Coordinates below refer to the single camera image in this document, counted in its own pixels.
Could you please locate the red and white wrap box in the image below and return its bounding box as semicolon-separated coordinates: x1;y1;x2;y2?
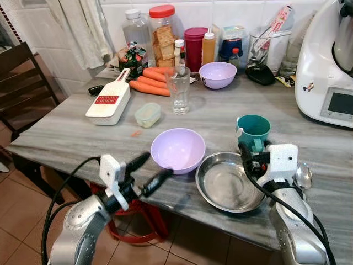
268;4;293;34

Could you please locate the black tool handle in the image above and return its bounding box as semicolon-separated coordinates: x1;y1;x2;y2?
88;84;105;96

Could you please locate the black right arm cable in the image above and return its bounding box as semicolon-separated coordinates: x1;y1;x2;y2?
242;157;337;265

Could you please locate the yellow and black packet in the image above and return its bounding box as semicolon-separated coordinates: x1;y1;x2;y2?
276;75;296;88

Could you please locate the large purple plastic bowl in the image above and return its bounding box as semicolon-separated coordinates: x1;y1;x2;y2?
150;128;206;175

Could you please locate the teal plastic cup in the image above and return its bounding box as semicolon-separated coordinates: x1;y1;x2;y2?
236;114;271;154

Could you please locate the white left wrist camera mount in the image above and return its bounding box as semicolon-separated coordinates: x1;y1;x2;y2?
99;155;130;211

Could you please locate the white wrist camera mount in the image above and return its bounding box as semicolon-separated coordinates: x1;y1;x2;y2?
266;144;299;187
99;155;130;211

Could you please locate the silver metal spoon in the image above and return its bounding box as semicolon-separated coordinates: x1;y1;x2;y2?
292;162;314;192

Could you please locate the clear utensil holder container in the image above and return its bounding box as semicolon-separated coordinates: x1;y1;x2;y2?
248;28;293;72

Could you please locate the orange squeeze bottle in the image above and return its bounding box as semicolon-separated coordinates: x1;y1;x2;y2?
201;30;217;66

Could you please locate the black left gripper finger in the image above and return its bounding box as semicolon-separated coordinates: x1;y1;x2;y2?
141;168;174;198
125;152;151;174

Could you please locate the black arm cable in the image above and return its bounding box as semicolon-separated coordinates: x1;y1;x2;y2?
41;156;103;265
242;157;337;265

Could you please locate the dark wooden chair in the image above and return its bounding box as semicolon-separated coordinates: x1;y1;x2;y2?
0;43;58;139

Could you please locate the orange carrot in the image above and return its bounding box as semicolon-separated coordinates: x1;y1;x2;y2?
130;80;170;97
137;76;169;89
142;67;174;83

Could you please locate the white hanging towel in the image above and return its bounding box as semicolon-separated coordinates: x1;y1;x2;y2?
47;0;114;70

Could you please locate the clear plastic bottle white cap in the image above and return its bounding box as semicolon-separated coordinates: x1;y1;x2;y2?
122;8;152;56

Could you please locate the dark red plastic container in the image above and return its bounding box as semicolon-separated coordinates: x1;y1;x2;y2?
184;26;208;72

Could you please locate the sauce bottle with white cap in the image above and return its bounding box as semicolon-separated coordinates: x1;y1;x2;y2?
174;39;185;70

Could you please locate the white kitchen machine with screen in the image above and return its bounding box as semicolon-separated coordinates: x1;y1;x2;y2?
295;0;353;129

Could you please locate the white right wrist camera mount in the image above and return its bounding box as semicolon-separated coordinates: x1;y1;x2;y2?
266;144;299;187

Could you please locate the round stainless steel plate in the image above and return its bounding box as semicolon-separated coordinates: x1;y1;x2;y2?
196;152;268;213

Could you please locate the small container with green lid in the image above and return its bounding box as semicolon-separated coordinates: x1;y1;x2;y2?
135;103;162;129

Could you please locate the clear drinking glass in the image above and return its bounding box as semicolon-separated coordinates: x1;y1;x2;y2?
167;66;191;115

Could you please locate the cracker jar with red lid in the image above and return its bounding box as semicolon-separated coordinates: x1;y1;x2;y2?
149;4;180;70

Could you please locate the dark green glass bottle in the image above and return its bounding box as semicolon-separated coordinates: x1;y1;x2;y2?
119;41;148;78

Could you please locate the white grater with red label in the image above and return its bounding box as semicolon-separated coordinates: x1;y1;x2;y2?
85;68;132;126

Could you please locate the small bottle with red cap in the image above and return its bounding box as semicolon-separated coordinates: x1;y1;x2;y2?
229;48;242;70

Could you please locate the jar with blue lid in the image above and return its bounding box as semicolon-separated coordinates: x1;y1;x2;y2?
219;25;246;70

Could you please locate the small purple plastic bowl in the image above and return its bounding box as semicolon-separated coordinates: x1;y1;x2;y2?
199;62;238;90

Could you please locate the red plastic stool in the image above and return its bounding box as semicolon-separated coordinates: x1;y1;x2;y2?
91;182;169;243

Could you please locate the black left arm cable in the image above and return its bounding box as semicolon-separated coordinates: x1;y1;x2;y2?
41;156;103;265

